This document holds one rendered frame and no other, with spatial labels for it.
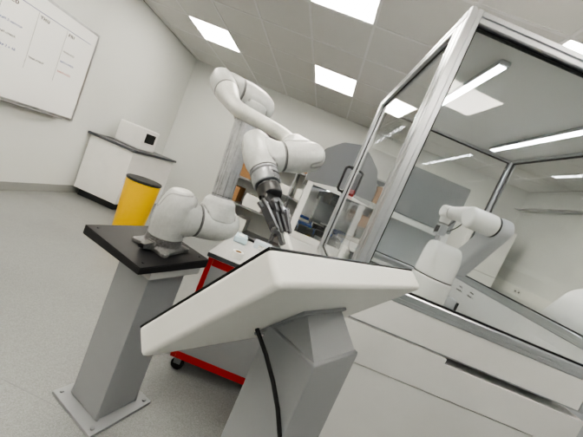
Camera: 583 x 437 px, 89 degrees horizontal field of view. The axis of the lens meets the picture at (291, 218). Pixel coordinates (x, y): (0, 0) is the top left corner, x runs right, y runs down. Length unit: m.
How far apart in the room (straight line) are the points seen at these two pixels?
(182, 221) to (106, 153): 3.60
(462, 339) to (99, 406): 1.48
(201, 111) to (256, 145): 5.46
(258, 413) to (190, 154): 5.91
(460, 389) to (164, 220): 1.27
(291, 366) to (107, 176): 4.47
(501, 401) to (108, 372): 1.52
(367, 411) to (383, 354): 0.22
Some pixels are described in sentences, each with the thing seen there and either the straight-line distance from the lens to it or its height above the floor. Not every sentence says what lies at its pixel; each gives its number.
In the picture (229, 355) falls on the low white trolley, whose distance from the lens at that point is 1.95.
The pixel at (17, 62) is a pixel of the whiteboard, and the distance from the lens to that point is 4.24.
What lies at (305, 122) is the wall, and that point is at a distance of 5.90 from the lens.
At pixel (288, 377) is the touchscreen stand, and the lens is 0.57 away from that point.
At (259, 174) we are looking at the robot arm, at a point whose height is 1.27.
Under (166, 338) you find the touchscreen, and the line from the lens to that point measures 0.51.
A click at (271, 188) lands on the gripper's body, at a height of 1.24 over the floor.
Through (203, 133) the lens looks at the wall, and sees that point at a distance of 6.30.
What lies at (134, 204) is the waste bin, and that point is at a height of 0.36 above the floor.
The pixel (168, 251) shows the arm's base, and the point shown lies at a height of 0.82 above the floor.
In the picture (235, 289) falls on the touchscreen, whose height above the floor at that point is 1.13.
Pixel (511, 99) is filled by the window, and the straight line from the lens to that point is 1.24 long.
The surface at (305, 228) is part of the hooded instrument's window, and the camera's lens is 2.37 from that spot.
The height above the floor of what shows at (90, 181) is 0.25.
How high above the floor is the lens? 1.27
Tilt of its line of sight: 6 degrees down
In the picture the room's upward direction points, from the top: 23 degrees clockwise
